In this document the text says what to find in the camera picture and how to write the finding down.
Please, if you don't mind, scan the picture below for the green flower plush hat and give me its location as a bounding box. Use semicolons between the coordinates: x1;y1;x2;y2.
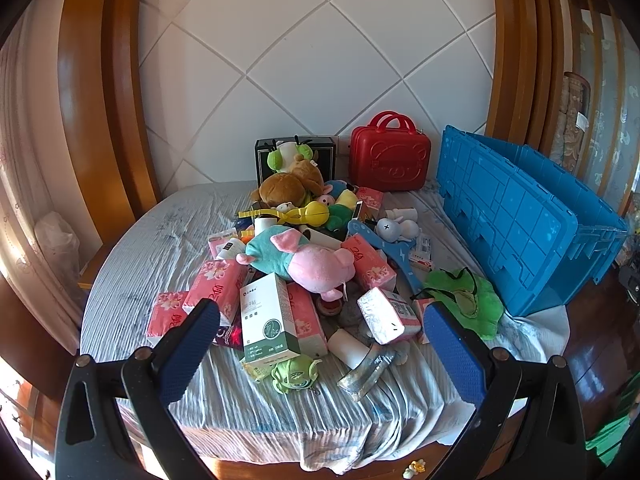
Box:
412;268;506;340

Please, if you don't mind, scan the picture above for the silver foil packet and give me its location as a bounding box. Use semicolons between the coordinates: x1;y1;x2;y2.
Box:
337;344;396;402

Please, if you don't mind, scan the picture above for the white green carton box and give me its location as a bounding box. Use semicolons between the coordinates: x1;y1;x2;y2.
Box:
240;273;300;366

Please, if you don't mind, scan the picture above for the pink tissue pack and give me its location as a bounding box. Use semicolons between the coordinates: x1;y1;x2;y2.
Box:
146;292;188;342
286;282;328;359
341;234;397;292
182;260;247;326

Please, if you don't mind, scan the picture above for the pink pig teal shirt plush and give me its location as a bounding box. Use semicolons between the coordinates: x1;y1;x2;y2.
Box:
235;226;356;301

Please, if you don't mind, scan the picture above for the white pink wipes pack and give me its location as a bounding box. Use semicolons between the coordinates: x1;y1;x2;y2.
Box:
357;287;421;344

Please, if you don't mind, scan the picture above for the small green frog plush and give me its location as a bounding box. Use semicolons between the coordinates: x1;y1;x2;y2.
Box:
271;356;321;394

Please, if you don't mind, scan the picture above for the white plastic bag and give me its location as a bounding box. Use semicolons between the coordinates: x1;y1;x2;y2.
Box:
35;211;80;283

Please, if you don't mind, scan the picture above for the blue plastic storage crate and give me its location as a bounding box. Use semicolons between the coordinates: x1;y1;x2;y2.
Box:
436;126;628;316

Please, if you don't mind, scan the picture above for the white paper roll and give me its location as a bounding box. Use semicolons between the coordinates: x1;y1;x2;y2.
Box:
326;328;370;370

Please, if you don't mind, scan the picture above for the blue dinosaur hanger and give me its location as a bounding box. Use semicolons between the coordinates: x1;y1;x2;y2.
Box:
347;219;422;295

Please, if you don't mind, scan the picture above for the white round-head plush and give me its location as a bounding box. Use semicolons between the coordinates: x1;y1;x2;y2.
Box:
374;217;420;243

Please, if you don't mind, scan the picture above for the green yellow duck plush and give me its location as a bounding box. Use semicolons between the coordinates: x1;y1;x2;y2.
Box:
324;188;358;232

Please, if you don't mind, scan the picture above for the yellow plastic clamp toy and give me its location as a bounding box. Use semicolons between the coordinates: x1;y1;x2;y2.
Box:
238;202;330;226

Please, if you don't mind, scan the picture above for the brown bear plush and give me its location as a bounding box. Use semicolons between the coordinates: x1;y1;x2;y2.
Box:
250;155;326;207

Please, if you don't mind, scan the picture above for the red toy suitcase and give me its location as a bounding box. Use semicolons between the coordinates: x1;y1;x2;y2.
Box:
348;110;432;192

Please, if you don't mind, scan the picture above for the rolled patterned carpet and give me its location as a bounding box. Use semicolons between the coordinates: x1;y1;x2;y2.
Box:
550;72;590;174

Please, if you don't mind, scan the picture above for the black gift box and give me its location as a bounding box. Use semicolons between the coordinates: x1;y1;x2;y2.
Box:
254;136;336;184

